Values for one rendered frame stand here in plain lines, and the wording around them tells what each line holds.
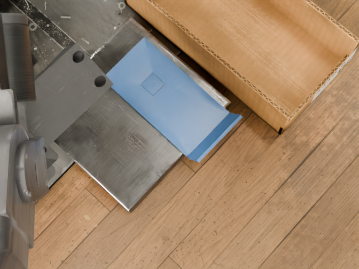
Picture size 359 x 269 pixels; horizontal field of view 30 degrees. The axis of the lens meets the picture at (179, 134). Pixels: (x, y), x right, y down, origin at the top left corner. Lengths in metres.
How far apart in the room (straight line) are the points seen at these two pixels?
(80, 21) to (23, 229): 0.48
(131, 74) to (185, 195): 0.15
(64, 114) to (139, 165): 0.25
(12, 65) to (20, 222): 0.12
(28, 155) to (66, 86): 0.14
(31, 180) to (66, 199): 0.39
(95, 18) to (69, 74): 0.33
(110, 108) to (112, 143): 0.04
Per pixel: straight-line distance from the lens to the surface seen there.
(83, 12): 0.84
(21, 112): 0.45
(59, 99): 0.51
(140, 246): 0.76
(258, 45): 0.81
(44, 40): 0.84
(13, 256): 0.37
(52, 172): 0.57
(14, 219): 0.37
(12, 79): 0.45
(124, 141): 0.76
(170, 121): 0.76
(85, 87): 0.52
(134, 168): 0.75
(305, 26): 0.81
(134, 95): 0.77
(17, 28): 0.45
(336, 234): 0.77
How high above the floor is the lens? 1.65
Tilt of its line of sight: 75 degrees down
